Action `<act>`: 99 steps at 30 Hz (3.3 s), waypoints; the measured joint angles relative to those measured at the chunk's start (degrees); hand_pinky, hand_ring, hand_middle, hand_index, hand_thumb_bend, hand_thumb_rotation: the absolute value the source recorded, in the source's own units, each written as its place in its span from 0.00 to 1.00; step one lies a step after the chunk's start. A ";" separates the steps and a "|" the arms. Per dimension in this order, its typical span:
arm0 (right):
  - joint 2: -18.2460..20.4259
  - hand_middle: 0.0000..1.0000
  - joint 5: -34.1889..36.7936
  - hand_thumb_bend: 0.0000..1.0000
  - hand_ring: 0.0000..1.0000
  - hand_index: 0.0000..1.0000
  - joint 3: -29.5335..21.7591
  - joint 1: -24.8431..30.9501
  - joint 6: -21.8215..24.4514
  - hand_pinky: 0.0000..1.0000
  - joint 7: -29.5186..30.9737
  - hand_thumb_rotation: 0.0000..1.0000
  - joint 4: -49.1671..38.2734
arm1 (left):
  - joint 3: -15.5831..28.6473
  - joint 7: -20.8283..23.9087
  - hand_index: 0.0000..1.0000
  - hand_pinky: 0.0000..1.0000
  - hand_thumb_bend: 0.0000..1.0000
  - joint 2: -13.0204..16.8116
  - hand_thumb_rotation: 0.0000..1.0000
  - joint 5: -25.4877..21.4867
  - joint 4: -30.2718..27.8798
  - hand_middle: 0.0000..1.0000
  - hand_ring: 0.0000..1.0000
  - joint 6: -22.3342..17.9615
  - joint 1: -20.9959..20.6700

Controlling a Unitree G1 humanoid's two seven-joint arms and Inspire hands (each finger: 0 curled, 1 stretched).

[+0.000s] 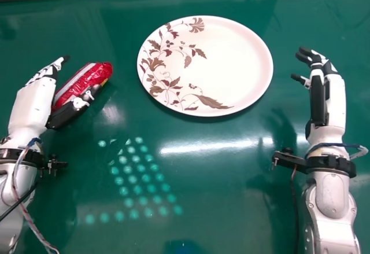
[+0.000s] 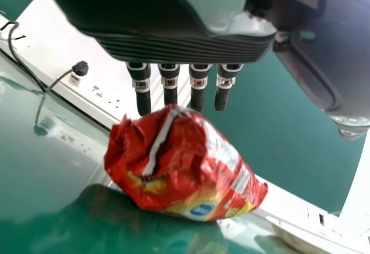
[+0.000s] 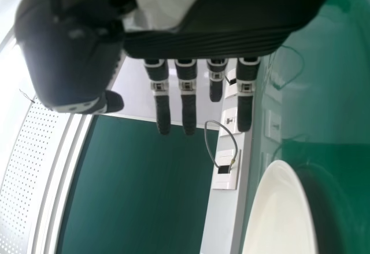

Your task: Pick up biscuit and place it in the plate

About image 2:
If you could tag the red biscuit packet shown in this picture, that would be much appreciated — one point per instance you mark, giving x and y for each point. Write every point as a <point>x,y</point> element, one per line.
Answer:
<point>179,164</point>

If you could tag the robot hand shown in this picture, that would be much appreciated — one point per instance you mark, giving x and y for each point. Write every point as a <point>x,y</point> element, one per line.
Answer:
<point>162,19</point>

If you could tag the white socket strip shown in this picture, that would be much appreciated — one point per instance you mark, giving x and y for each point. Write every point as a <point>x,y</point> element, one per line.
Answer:
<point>84,92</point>

